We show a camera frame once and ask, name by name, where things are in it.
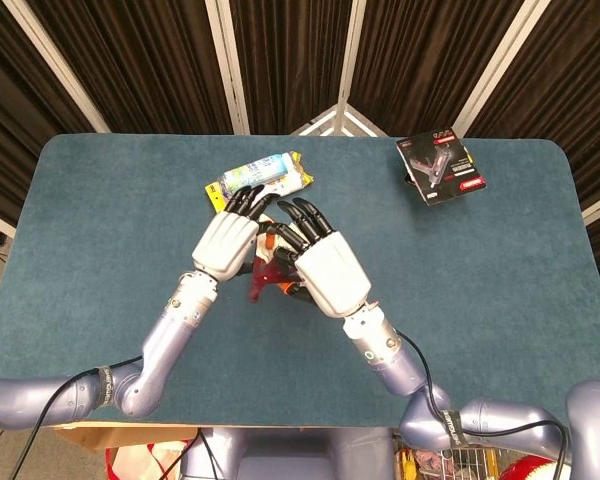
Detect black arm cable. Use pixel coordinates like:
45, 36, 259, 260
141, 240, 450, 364
396, 329, 569, 480
10, 354, 145, 480

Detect red white plastic bag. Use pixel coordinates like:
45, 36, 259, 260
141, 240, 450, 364
104, 439, 194, 480

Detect brown pleated screen panel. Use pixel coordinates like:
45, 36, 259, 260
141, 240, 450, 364
467, 0, 600, 211
227, 0, 354, 135
0, 0, 99, 214
24, 0, 235, 135
349, 0, 524, 139

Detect black right arm strap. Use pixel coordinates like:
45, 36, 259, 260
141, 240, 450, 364
440, 408, 462, 451

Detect lavender robot torso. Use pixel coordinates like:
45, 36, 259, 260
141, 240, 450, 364
179, 424, 399, 480

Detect blue white wrapped roll pack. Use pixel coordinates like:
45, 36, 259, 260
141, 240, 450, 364
222, 152, 294, 196

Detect black blister card package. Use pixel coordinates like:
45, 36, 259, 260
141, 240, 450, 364
395, 130, 490, 206

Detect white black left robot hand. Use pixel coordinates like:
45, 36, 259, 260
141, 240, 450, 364
191, 184, 280, 282

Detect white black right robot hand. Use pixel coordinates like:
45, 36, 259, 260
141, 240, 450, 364
267, 197, 373, 319

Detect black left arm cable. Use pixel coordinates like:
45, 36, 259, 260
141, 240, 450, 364
10, 354, 145, 480

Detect metal wire basket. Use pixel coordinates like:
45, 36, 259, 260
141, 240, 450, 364
392, 433, 504, 480

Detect red wooden folding paper fan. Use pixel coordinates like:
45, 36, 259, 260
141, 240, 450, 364
247, 214, 304, 305

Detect brown cardboard box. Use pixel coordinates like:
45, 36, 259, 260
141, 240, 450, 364
54, 423, 204, 455

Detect black arm strap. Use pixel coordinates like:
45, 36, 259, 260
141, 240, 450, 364
95, 366, 115, 409
440, 408, 462, 451

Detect black torso cable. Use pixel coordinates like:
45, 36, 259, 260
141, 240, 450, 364
177, 428, 219, 480

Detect white roll pack yellow ends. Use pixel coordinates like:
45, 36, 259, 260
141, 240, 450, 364
204, 149, 315, 214

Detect blue felt table cover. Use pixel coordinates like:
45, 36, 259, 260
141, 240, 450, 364
0, 132, 600, 431

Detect black left arm strap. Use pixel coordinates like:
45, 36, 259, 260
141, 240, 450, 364
95, 366, 115, 409

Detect red white round object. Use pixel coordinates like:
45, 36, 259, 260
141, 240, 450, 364
499, 452, 569, 480

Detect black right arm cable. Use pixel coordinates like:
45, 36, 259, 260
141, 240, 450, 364
396, 329, 569, 480

